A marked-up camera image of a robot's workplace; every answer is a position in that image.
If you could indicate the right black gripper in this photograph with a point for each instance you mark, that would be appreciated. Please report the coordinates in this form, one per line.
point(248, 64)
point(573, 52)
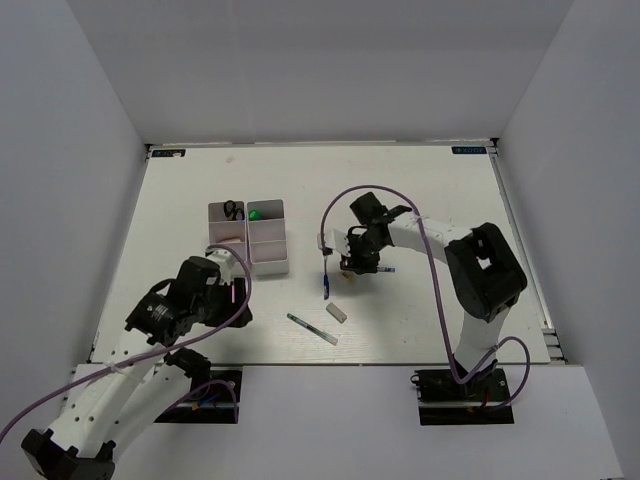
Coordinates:
point(356, 263)

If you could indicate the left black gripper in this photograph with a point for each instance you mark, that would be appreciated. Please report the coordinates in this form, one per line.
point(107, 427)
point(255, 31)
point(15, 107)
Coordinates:
point(228, 292)

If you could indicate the blue ballpoint pen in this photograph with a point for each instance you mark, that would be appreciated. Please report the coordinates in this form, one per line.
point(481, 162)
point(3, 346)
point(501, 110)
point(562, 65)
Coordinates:
point(326, 281)

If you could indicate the green cap black highlighter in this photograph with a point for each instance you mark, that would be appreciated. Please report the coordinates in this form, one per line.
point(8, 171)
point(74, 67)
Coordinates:
point(255, 215)

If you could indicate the black handled scissors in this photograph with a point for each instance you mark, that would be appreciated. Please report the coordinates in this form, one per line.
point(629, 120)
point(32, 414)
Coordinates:
point(233, 211)

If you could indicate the green gel pen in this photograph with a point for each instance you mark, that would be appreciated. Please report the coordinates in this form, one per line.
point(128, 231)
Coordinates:
point(321, 334)

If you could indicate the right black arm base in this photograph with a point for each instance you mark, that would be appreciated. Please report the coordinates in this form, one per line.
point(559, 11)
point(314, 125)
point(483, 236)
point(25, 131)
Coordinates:
point(443, 402)

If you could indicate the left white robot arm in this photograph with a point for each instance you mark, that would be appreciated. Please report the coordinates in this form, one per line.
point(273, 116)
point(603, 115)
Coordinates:
point(152, 368)

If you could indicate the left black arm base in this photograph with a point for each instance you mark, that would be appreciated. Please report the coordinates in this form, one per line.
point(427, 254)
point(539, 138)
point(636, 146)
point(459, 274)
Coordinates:
point(215, 404)

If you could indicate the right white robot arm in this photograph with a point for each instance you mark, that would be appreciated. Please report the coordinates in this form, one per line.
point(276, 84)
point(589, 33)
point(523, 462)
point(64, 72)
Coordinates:
point(486, 275)

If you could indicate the white right organizer box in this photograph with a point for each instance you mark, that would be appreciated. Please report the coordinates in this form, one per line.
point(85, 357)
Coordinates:
point(267, 239)

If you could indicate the white organizer box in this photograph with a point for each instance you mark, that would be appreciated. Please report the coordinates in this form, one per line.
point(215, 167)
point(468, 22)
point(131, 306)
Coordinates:
point(219, 228)
point(267, 239)

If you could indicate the grey white eraser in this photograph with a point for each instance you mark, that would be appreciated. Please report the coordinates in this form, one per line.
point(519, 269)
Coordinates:
point(336, 312)

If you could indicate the white left organizer box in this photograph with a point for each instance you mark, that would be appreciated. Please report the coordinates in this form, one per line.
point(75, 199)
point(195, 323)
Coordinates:
point(219, 228)

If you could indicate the right blue table label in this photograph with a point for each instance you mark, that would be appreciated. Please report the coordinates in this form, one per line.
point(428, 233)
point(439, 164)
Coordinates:
point(469, 150)

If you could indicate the blue table label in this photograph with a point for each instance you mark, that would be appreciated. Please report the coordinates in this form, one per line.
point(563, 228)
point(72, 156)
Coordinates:
point(469, 150)
point(168, 153)

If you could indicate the left blue table label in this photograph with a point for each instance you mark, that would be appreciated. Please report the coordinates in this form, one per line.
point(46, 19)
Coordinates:
point(168, 153)

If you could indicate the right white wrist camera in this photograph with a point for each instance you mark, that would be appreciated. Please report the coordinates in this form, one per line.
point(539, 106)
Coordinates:
point(333, 241)

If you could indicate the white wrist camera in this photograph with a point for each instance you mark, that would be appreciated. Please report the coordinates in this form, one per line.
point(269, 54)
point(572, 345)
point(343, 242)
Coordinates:
point(333, 241)
point(227, 262)

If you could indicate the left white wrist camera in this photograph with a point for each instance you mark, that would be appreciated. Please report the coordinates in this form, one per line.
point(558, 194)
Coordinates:
point(227, 262)

